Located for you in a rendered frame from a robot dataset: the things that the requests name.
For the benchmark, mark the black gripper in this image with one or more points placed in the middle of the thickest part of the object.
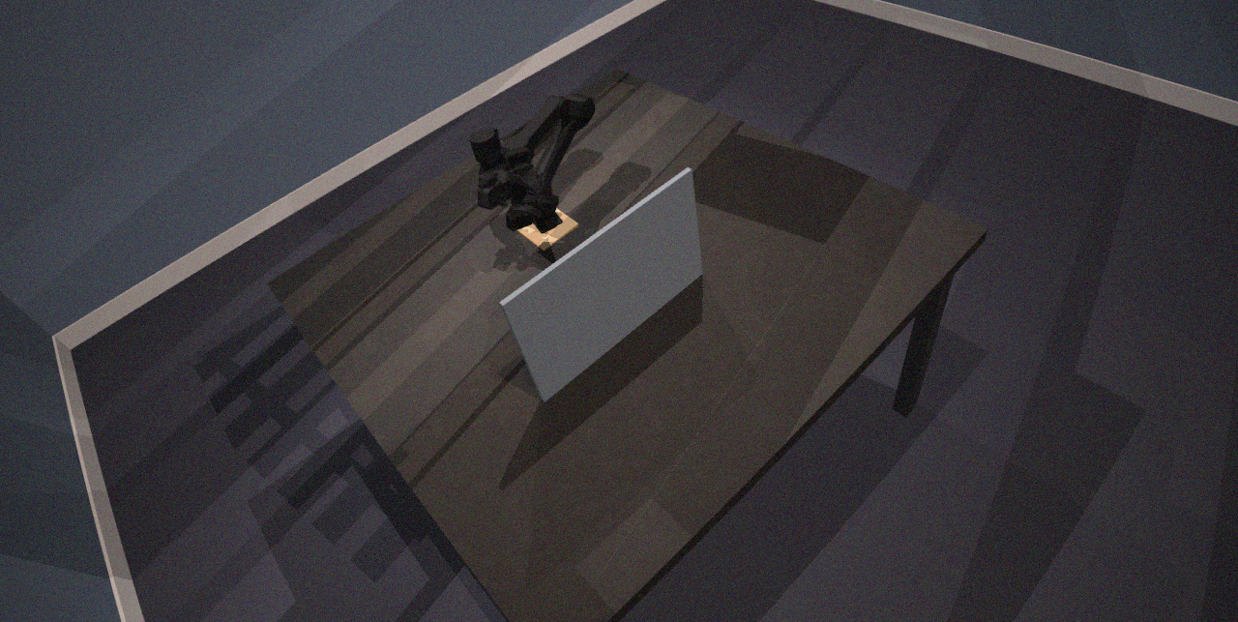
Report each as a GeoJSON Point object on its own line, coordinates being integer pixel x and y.
{"type": "Point", "coordinates": [519, 172]}

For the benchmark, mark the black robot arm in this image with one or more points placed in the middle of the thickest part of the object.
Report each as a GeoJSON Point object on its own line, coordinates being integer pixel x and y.
{"type": "Point", "coordinates": [573, 113]}

